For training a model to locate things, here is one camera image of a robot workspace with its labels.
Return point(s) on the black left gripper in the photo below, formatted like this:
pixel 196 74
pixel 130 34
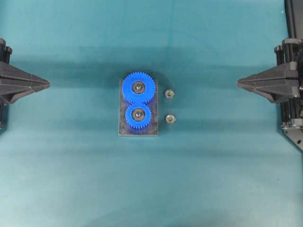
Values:
pixel 9 73

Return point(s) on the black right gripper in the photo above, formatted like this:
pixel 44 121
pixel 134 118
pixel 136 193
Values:
pixel 279 84

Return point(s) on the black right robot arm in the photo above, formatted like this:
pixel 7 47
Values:
pixel 294 19

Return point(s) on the upper metal washer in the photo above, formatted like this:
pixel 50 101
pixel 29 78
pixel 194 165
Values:
pixel 169 93

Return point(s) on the metal washer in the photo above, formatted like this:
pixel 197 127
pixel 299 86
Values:
pixel 170 118
pixel 169 93

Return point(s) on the lower metal washer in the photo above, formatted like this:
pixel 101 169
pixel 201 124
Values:
pixel 170 118

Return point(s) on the large blue plastic gear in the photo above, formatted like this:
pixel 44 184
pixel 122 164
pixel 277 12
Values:
pixel 138 78

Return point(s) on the small blue plastic gear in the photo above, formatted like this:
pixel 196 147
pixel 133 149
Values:
pixel 138 123

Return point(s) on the metal base plate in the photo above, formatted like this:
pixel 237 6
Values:
pixel 124 129

